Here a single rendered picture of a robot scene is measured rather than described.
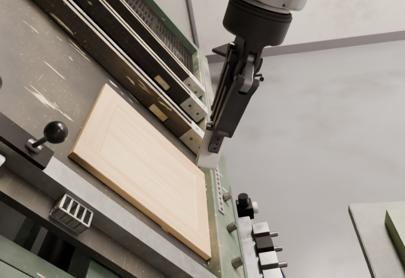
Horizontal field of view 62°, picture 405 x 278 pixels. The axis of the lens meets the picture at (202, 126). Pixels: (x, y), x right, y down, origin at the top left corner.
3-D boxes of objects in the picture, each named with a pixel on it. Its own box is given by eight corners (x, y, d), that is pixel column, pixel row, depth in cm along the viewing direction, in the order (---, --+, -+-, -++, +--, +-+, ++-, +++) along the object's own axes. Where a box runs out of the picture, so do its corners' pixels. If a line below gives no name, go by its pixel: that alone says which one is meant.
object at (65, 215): (78, 235, 65) (89, 227, 64) (48, 215, 62) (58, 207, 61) (84, 219, 68) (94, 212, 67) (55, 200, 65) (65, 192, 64)
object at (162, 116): (163, 122, 128) (168, 117, 128) (147, 108, 125) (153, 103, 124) (163, 118, 131) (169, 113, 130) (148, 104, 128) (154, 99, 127)
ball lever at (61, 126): (32, 162, 62) (64, 146, 53) (14, 149, 60) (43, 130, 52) (44, 146, 64) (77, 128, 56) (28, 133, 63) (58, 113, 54)
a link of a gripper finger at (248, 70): (262, 40, 39) (270, 53, 35) (247, 80, 42) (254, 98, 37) (243, 34, 39) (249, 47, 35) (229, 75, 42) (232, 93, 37)
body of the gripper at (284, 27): (228, -14, 41) (207, 57, 46) (234, -1, 34) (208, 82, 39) (285, 3, 42) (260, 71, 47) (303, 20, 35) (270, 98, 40)
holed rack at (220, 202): (223, 215, 111) (225, 214, 111) (217, 210, 110) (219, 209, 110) (200, 51, 253) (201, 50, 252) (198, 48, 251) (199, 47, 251)
